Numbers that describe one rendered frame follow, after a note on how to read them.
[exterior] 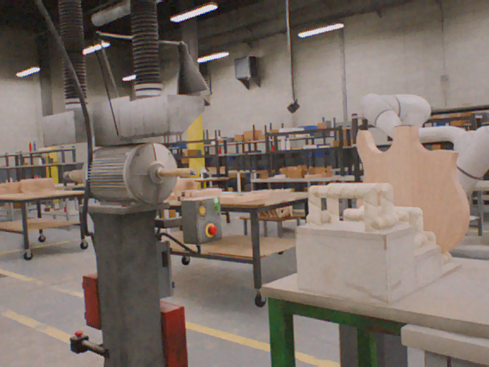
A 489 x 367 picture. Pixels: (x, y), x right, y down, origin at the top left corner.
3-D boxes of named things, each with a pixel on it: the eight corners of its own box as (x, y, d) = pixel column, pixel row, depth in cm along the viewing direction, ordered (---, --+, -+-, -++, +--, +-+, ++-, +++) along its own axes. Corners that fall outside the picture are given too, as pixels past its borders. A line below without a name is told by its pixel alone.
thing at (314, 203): (306, 227, 129) (305, 192, 129) (314, 225, 131) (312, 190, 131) (317, 227, 127) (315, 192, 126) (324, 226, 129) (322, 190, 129)
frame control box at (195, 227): (155, 255, 226) (151, 200, 224) (189, 247, 242) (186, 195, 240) (190, 260, 209) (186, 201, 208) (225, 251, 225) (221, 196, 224)
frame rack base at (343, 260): (296, 289, 132) (293, 227, 131) (328, 277, 142) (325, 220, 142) (388, 307, 113) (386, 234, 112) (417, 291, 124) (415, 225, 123)
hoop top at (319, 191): (306, 198, 129) (305, 186, 129) (312, 196, 131) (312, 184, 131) (373, 200, 115) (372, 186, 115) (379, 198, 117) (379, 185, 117)
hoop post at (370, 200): (362, 231, 117) (360, 193, 117) (368, 229, 120) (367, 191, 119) (374, 232, 115) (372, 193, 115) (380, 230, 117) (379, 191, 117)
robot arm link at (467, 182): (426, 190, 174) (448, 161, 168) (444, 187, 185) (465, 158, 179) (450, 209, 168) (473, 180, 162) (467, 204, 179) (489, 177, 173)
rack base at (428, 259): (328, 277, 142) (326, 246, 141) (357, 266, 154) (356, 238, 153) (417, 292, 123) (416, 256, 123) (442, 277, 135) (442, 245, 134)
